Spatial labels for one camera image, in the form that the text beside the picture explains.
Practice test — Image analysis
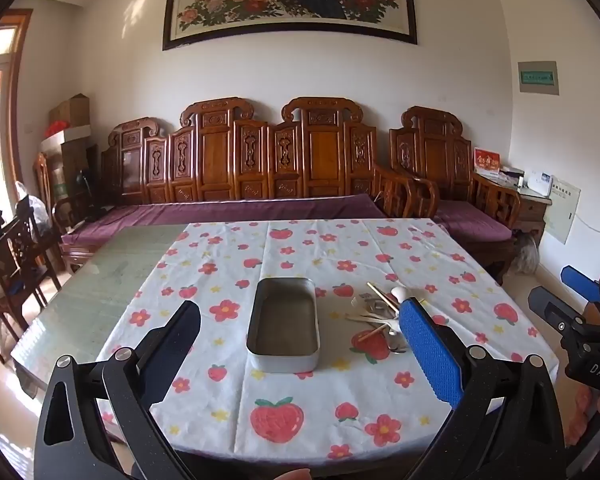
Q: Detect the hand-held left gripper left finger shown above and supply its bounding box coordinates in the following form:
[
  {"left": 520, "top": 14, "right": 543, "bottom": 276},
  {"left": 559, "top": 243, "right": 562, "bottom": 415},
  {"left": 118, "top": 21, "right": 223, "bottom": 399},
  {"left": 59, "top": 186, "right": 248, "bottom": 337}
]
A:
[{"left": 34, "top": 300, "right": 203, "bottom": 480}]

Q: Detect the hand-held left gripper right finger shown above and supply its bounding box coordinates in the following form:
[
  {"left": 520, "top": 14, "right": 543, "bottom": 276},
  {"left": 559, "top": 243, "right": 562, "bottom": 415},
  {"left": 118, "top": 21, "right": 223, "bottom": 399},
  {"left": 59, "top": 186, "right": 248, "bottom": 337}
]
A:
[{"left": 399, "top": 297, "right": 566, "bottom": 480}]

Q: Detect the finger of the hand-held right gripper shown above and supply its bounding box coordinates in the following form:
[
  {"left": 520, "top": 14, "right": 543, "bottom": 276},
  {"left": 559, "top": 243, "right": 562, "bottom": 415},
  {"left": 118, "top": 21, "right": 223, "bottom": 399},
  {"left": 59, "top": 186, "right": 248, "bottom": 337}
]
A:
[
  {"left": 527, "top": 286, "right": 588, "bottom": 343},
  {"left": 561, "top": 265, "right": 600, "bottom": 306}
]

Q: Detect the metal spoon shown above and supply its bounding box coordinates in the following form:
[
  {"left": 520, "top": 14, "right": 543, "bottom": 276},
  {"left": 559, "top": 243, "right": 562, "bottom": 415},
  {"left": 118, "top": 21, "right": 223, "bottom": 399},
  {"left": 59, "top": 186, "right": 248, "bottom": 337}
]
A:
[{"left": 384, "top": 327, "right": 410, "bottom": 356}]

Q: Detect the gold metal chopstick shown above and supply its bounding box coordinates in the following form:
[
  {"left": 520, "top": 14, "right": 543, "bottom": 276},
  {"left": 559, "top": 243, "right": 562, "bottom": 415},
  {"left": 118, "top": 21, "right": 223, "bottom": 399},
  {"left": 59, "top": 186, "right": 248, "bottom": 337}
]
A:
[{"left": 356, "top": 324, "right": 390, "bottom": 344}]

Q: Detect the white plastic fork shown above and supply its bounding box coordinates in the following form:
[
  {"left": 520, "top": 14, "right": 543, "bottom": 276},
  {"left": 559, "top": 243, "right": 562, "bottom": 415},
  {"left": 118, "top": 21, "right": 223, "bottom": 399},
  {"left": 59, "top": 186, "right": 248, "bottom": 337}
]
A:
[{"left": 345, "top": 310, "right": 400, "bottom": 324}]

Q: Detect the brown wooden chopstick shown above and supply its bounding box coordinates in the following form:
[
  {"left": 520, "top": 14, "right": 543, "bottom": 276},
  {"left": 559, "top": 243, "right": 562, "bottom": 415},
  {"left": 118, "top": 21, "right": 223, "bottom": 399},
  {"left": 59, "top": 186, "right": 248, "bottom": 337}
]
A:
[{"left": 366, "top": 282, "right": 402, "bottom": 312}]

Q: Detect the rectangular metal tin box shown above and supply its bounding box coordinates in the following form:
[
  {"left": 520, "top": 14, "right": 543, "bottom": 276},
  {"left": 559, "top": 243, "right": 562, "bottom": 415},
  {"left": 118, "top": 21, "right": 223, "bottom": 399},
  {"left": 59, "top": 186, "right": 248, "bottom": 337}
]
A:
[{"left": 246, "top": 278, "right": 321, "bottom": 374}]

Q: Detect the person's right hand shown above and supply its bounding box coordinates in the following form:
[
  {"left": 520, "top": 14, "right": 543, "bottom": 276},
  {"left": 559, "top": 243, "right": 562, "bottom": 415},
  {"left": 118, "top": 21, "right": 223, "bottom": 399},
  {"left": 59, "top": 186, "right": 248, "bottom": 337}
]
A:
[{"left": 565, "top": 386, "right": 600, "bottom": 447}]

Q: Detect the person's left hand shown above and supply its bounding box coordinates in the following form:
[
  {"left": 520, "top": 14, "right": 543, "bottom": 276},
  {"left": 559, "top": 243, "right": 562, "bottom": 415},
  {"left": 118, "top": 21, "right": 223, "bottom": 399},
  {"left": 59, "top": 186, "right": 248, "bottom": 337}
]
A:
[{"left": 257, "top": 468, "right": 313, "bottom": 480}]

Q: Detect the wooden side table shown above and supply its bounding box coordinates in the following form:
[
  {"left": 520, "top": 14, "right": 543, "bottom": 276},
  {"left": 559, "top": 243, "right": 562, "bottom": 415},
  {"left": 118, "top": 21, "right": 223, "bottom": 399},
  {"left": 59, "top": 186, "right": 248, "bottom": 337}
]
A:
[{"left": 505, "top": 180, "right": 553, "bottom": 248}]

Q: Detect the strawberry flower printed tablecloth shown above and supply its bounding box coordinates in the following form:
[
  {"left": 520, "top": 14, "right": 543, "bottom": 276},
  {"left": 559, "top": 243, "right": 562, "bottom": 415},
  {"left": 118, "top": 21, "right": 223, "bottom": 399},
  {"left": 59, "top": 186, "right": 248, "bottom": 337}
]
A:
[{"left": 94, "top": 218, "right": 560, "bottom": 466}]

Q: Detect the white desk telephone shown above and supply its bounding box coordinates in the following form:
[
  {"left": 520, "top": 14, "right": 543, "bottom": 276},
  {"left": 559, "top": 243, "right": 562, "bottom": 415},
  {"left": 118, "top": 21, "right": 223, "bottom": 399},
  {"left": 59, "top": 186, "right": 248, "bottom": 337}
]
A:
[{"left": 524, "top": 172, "right": 554, "bottom": 196}]

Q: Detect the purple armchair cushion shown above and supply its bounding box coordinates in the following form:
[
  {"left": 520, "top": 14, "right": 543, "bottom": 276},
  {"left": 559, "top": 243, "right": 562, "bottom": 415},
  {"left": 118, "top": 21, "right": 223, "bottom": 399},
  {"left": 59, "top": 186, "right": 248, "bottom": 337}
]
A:
[{"left": 434, "top": 200, "right": 514, "bottom": 243}]

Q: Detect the purple sofa cushion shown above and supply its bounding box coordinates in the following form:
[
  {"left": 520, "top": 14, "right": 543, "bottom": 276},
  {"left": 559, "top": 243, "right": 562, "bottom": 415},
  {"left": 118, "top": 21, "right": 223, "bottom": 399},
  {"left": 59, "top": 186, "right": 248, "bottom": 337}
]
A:
[{"left": 60, "top": 193, "right": 388, "bottom": 247}]

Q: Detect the red gift box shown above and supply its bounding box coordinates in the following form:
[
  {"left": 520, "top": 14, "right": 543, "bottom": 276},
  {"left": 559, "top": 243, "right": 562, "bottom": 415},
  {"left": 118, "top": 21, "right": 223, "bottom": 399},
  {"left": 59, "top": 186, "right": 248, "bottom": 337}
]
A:
[{"left": 474, "top": 148, "right": 503, "bottom": 176}]

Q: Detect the dark wooden dining chair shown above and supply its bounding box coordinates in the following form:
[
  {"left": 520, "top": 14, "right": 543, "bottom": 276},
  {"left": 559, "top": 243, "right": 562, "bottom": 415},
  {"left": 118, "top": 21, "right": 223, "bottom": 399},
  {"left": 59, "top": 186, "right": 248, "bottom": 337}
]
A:
[{"left": 0, "top": 200, "right": 63, "bottom": 366}]

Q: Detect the carved wooden sofa bench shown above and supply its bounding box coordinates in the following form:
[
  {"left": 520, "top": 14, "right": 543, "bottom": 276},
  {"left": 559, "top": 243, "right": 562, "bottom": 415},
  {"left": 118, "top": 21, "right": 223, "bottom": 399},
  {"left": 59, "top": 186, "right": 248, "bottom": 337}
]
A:
[{"left": 55, "top": 96, "right": 396, "bottom": 273}]

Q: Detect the carved wooden armchair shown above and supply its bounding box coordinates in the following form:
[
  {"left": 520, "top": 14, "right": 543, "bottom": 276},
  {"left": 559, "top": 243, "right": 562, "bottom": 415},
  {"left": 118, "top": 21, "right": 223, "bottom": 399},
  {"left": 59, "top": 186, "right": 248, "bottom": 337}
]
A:
[{"left": 375, "top": 106, "right": 522, "bottom": 281}]

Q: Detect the dark wooden cabinet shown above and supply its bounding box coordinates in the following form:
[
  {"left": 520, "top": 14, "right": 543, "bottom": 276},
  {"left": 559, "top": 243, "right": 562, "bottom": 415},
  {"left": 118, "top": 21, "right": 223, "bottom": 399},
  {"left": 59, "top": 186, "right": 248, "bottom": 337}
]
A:
[{"left": 34, "top": 139, "right": 106, "bottom": 221}]

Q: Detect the clear plastic bag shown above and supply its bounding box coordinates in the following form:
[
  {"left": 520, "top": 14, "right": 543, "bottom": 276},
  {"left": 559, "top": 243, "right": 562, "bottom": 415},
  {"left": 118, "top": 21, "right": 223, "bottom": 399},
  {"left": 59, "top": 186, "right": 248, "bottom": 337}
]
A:
[{"left": 14, "top": 180, "right": 51, "bottom": 241}]

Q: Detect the brown cardboard box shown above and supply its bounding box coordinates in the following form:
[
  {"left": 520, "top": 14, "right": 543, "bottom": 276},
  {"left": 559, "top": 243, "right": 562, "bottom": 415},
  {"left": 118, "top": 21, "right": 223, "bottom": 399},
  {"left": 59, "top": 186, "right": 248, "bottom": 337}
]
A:
[{"left": 49, "top": 93, "right": 92, "bottom": 131}]

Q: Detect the white wall panel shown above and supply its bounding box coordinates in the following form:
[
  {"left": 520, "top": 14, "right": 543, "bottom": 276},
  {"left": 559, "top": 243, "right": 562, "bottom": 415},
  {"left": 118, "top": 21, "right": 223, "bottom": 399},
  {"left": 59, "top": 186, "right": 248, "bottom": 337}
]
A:
[{"left": 544, "top": 176, "right": 581, "bottom": 246}]

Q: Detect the grey wall electrical box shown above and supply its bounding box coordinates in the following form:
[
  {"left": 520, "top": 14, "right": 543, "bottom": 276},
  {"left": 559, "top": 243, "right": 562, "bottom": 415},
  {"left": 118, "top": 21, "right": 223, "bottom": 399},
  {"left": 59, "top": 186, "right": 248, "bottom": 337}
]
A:
[{"left": 517, "top": 61, "right": 560, "bottom": 96}]

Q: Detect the wooden door frame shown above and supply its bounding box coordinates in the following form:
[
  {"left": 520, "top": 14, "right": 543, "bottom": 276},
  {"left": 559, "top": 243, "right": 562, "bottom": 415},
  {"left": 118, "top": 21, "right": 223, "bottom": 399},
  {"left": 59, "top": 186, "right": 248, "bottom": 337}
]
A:
[{"left": 0, "top": 8, "right": 35, "bottom": 196}]

